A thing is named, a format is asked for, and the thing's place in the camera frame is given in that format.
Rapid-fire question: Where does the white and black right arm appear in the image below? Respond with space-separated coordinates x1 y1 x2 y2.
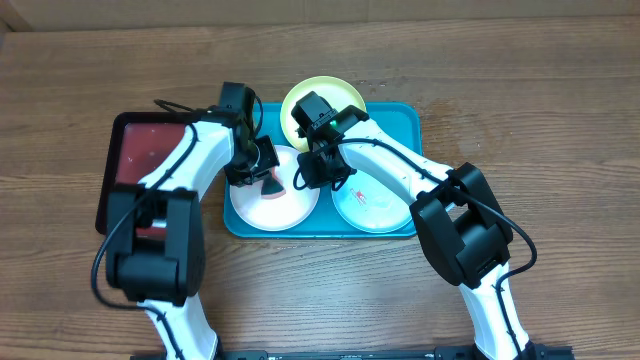
291 92 533 359

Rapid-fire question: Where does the brown cardboard back panel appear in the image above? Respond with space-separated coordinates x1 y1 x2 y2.
1 0 639 32

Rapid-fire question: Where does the teal plastic serving tray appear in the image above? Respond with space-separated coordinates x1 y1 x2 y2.
223 102 422 239

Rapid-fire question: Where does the white plate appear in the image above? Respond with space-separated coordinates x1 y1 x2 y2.
230 145 320 231

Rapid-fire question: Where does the light blue plate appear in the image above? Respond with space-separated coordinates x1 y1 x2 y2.
331 171 411 234

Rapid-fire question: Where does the dark red water tray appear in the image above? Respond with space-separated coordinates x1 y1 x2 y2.
95 112 189 235

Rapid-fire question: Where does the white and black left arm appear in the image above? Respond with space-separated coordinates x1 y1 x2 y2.
90 82 279 359

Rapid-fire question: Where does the yellow-green plate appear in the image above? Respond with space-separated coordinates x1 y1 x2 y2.
280 76 367 152

